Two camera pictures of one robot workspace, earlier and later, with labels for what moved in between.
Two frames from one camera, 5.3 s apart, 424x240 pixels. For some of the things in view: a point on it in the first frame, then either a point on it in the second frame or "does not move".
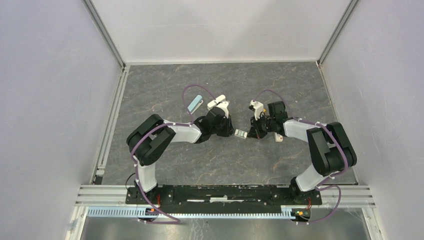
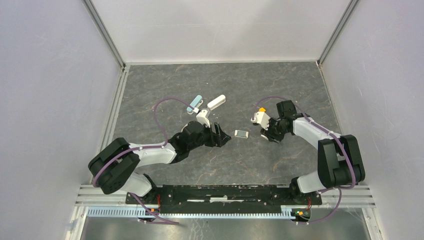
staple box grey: [240, 133] does not move
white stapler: [214, 102] does not move
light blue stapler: [195, 104] does not move
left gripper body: [224, 129] to [215, 139]
